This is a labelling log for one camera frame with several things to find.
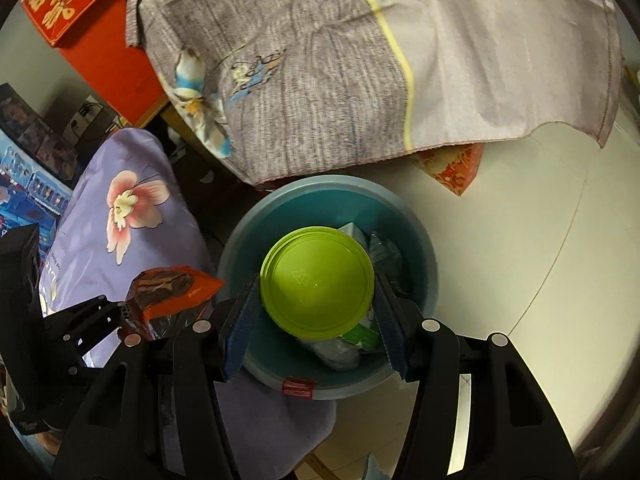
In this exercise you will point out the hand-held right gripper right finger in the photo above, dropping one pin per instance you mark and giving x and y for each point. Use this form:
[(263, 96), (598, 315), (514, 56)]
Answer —
[(392, 330)]

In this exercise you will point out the grey floral cloth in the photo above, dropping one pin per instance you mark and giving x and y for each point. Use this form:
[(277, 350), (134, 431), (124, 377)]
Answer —
[(325, 85)]

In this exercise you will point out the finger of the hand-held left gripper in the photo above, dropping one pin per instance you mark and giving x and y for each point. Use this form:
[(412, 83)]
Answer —
[(85, 352), (85, 315)]

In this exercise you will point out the teal plastic bin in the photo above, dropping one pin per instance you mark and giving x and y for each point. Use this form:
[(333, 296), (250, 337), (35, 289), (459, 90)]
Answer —
[(280, 210)]

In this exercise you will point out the white wall socket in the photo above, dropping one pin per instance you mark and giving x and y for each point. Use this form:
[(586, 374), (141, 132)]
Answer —
[(80, 122)]

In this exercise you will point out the lime green plastic lid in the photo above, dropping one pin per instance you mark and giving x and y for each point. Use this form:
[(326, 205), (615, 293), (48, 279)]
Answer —
[(315, 280)]

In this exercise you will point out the red gift box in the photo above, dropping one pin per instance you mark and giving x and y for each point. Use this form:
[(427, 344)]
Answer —
[(110, 60)]

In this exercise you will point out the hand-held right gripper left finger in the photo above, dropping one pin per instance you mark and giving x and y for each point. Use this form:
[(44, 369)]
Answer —
[(240, 330)]

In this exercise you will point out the red patterned bag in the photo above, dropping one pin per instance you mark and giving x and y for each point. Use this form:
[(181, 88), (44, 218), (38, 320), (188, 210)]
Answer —
[(452, 170)]

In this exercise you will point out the orange snack packet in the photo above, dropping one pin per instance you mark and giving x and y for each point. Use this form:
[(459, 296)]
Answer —
[(165, 290)]

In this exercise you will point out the white green medicine box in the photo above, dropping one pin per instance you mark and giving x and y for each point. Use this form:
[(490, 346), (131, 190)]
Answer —
[(362, 335)]

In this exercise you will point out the purple floral blanket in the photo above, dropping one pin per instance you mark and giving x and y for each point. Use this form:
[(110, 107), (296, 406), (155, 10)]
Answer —
[(125, 240)]

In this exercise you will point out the blue toy box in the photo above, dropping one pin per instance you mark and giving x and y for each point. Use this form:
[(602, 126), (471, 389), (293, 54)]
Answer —
[(30, 190)]

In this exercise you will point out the green sachet packet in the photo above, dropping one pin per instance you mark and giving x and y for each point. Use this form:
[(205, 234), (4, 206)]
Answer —
[(390, 260)]

